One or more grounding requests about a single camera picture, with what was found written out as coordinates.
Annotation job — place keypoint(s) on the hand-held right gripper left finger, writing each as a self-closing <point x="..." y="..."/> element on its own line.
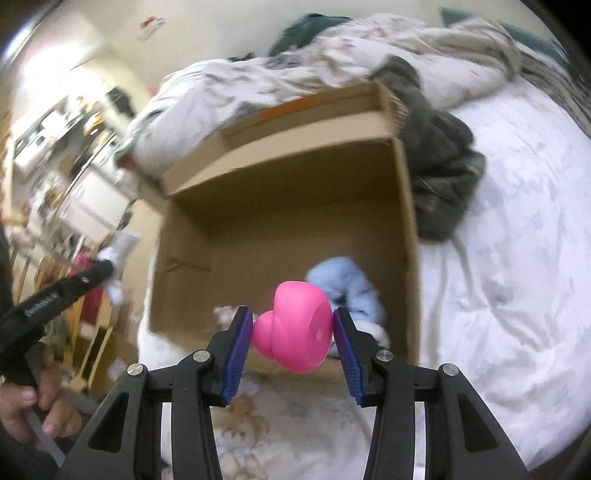
<point x="236" y="350"/>

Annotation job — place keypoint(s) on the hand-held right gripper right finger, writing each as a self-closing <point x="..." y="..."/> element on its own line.
<point x="345" y="355"/>

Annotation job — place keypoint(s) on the pink rubber duck toy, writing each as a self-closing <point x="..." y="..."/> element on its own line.
<point x="298" y="325"/>

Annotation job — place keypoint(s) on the brown cardboard box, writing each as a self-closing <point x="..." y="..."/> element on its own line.
<point x="286" y="217"/>

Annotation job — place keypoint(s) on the person's left hand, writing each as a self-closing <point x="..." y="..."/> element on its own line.
<point x="39" y="399"/>

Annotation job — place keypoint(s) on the light blue plush toy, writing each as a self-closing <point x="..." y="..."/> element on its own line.
<point x="344" y="288"/>

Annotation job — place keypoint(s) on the white cabinet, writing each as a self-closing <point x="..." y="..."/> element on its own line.
<point x="99" y="198"/>

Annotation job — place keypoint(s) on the white bed sheet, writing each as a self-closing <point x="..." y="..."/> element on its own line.
<point x="498" y="258"/>

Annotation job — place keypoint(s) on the olive green quilted jacket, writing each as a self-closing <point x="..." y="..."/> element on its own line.
<point x="438" y="157"/>

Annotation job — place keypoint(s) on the white floral comforter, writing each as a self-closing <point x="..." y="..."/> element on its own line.
<point x="332" y="60"/>

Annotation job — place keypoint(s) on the dark green cloth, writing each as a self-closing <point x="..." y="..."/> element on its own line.
<point x="307" y="32"/>

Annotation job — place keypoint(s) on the teal pillow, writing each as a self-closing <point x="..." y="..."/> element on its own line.
<point x="508" y="34"/>

